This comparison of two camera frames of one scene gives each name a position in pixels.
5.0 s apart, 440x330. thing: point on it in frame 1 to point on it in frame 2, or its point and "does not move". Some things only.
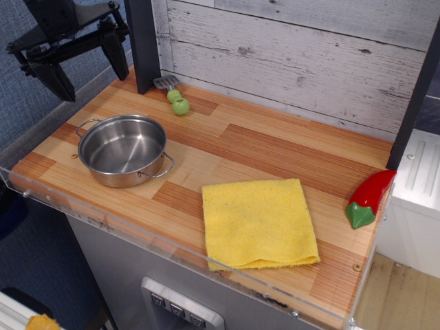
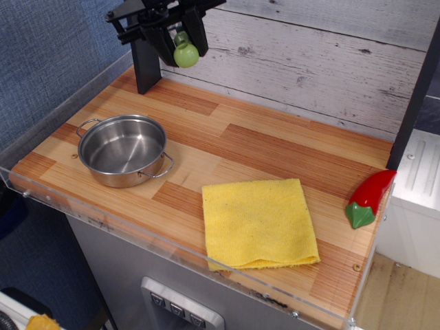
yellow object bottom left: (42, 322) does not move
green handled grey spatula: (180, 106) to (185, 55)
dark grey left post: (141, 27) does not move
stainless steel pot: (117, 149) does not move
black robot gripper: (62, 24) to (153, 15)
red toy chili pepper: (365, 199) does not move
